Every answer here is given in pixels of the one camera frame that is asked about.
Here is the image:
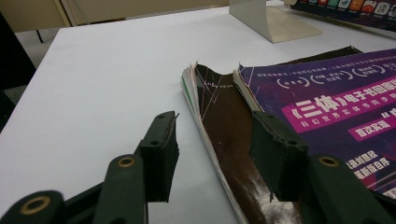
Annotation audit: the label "white board sheet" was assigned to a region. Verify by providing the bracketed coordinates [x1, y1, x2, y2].
[0, 3, 396, 224]

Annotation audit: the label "beige expandable book rack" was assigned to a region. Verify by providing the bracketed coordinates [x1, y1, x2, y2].
[228, 0, 324, 44]

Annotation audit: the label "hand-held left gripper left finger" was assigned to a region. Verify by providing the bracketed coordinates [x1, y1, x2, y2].
[138, 110, 181, 203]

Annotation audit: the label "dark magazine with red print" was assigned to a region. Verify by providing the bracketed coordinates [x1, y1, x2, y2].
[180, 46, 363, 224]

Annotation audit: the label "black curtain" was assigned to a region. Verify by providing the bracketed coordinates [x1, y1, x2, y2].
[0, 12, 36, 133]

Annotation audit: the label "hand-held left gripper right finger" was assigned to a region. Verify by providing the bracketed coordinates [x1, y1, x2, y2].
[250, 110, 312, 202]

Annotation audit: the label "purple magazine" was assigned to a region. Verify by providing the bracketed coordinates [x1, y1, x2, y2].
[284, 0, 396, 34]
[233, 48, 396, 200]

